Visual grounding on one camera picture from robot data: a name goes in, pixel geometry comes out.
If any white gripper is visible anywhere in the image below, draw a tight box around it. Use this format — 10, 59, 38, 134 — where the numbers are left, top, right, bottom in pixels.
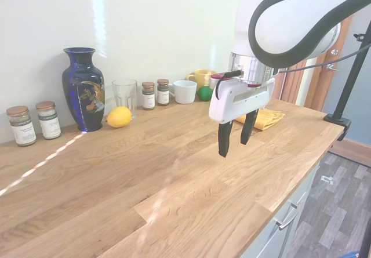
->
208, 77, 276, 158

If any yellow terry cloth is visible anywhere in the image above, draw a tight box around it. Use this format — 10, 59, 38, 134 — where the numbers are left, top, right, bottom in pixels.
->
234, 108, 286, 132

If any green lime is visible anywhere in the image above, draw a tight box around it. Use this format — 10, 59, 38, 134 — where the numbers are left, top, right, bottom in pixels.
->
197, 85, 214, 101

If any jar with red lid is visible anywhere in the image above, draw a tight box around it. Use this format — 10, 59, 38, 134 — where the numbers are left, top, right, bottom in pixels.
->
209, 73, 226, 90

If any yellow ceramic mug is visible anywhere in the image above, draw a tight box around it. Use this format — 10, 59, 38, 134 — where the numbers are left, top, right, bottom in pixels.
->
186, 68, 217, 90

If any white ceramic mug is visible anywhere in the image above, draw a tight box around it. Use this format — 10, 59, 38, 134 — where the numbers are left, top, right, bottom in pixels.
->
168, 80, 198, 105

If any spice jar with brown lid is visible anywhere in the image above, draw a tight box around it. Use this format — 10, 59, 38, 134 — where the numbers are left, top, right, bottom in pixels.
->
157, 78, 170, 107
141, 81, 155, 111

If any grey cabinet drawer front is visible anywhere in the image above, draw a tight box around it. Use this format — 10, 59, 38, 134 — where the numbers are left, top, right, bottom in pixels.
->
240, 156, 321, 258

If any wooden door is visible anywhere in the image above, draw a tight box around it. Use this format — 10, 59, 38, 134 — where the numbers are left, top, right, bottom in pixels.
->
272, 16, 354, 112

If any clear drinking glass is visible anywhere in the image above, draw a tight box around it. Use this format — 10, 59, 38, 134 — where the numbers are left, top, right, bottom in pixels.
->
111, 78, 138, 121

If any yellow lemon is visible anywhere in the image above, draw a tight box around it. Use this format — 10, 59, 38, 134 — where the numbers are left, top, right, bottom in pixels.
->
105, 106, 133, 129

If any dark blue porcelain vase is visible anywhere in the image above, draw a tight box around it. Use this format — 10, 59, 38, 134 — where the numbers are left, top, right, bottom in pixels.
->
61, 47, 106, 133

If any spice jar with copper lid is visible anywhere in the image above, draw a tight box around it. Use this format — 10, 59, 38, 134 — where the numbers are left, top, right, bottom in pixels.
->
35, 100, 62, 140
6, 106, 38, 147

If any silver drawer handle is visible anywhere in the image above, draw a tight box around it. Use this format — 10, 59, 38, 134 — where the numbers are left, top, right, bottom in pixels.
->
274, 202, 299, 231

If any black cable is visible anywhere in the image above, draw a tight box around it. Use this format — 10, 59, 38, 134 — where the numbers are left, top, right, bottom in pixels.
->
278, 43, 371, 74

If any silver door handle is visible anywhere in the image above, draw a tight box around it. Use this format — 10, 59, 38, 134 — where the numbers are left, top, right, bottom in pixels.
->
326, 49, 340, 72

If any black camera stand with clamp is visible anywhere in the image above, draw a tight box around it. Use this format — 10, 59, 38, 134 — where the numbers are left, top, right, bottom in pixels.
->
323, 23, 371, 142

